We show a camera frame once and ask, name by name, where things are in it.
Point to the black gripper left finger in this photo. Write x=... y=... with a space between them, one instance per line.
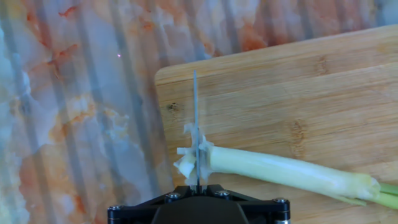
x=136 y=213

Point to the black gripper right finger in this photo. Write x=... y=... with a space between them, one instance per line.
x=267 y=211

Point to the long scallion stalk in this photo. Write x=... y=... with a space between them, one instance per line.
x=264 y=168

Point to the steel kitchen knife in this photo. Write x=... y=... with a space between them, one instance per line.
x=196 y=105

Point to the wooden cutting board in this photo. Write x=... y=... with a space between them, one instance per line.
x=280 y=102

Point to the orange marble pattern mat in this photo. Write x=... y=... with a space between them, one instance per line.
x=77 y=109

